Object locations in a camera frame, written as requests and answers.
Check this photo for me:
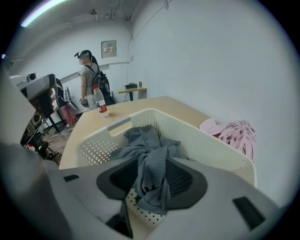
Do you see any grey wall electrical panel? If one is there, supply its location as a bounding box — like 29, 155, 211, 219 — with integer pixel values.
101, 40, 117, 59

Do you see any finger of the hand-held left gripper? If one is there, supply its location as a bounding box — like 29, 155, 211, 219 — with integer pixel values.
0, 67, 57, 144

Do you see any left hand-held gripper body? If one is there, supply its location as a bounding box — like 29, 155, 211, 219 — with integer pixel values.
0, 142, 78, 240

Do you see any small wooden side table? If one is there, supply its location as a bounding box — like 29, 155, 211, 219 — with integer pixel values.
118, 85, 148, 102

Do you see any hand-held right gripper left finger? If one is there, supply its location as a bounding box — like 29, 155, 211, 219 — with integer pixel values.
44, 157, 142, 240

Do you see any grey cloth garment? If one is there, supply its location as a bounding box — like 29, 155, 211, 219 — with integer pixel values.
110, 125, 188, 216

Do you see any clear bottle with red cap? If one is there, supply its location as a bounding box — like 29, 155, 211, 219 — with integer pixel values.
93, 84, 110, 118

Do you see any pink crumpled garment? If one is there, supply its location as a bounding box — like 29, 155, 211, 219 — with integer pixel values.
198, 118, 257, 163

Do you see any light wooden table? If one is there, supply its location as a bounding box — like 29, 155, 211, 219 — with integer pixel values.
58, 95, 211, 171

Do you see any cream plastic basket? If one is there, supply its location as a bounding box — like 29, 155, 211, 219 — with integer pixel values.
75, 107, 258, 232

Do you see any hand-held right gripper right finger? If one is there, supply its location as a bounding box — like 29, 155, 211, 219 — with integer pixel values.
150, 156, 283, 240

